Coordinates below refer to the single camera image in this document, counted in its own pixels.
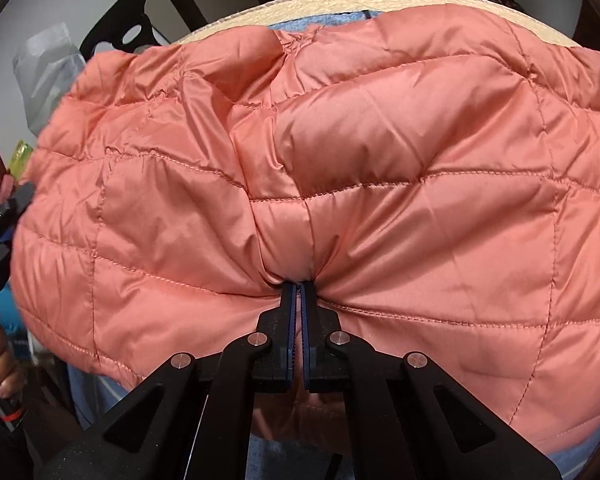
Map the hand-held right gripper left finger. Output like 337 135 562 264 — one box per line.
40 282 297 480

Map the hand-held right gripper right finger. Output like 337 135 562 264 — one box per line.
300 282 563 480

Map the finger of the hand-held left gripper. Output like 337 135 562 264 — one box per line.
2 180 37 221

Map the pink quilted down jacket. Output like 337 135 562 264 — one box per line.
10 10 600 466

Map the dark wooden chair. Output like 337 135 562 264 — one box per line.
79 0 206 61

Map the person's left hand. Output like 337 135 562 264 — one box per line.
0 304 26 402

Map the green snack packet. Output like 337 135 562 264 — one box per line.
9 141 35 173

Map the white plastic bag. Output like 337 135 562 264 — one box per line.
12 22 88 136

